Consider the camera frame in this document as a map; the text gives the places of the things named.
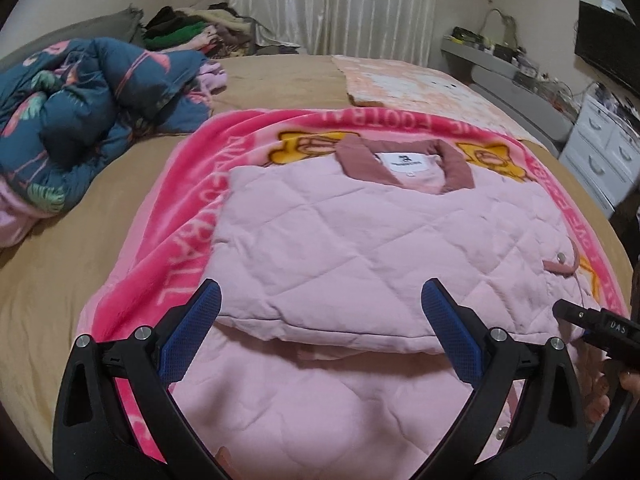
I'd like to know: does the blue flamingo print duvet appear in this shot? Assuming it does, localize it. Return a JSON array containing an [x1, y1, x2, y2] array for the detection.
[[0, 37, 217, 251]]

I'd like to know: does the black flat television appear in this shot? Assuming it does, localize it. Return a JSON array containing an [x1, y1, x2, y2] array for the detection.
[[574, 0, 640, 83]]

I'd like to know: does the white drawer cabinet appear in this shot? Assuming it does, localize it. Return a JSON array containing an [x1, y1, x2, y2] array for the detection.
[[557, 95, 640, 218]]

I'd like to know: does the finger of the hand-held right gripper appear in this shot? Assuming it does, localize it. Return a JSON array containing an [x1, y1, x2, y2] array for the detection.
[[589, 362, 632, 463], [552, 299, 590, 335]]

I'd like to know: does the pink printed fleece blanket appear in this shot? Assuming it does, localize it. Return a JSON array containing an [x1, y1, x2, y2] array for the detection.
[[75, 107, 633, 466]]

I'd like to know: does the grey pillow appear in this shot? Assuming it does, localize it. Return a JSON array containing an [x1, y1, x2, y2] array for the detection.
[[0, 7, 146, 68]]

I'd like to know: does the pile of folded clothes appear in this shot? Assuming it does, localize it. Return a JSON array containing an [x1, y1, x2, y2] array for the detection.
[[142, 4, 306, 58]]

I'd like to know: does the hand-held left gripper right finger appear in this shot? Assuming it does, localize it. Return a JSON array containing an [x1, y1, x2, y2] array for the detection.
[[415, 277, 592, 480]]

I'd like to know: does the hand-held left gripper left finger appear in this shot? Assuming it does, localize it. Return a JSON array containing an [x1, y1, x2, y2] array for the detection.
[[51, 277, 236, 480]]

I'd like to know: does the tan bed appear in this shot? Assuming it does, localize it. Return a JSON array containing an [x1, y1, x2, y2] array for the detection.
[[0, 52, 636, 471]]

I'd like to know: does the pink quilted jacket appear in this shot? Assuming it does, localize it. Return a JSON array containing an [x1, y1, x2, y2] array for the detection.
[[167, 139, 608, 480]]

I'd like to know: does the person's right hand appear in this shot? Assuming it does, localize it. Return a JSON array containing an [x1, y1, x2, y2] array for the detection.
[[584, 350, 640, 428]]

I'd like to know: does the clutter of small shelf items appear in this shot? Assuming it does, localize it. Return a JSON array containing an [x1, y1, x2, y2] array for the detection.
[[450, 7, 591, 101]]

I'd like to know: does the white pleated curtain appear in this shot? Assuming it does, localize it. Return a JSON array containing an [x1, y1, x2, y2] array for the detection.
[[225, 0, 443, 68]]

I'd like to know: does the peach printed cloth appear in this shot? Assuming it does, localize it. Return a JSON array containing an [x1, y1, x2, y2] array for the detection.
[[332, 55, 546, 143]]

